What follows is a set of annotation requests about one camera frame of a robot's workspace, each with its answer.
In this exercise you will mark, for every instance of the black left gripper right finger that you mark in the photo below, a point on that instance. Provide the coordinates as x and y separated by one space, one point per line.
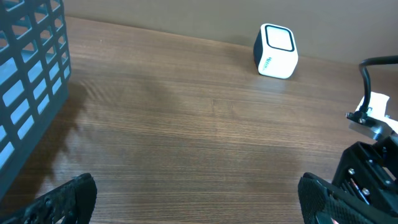
322 202

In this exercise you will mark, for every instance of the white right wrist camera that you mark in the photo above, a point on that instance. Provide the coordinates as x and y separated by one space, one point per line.
375 123

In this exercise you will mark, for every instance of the white barcode scanner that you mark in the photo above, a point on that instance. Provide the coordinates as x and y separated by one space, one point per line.
275 52

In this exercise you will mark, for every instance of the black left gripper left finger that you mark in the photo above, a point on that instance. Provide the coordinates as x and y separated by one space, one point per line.
72 202

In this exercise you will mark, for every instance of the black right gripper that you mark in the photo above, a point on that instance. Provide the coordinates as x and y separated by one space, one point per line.
369 172

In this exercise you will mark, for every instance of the grey plastic basket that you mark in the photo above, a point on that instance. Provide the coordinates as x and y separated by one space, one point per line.
35 69

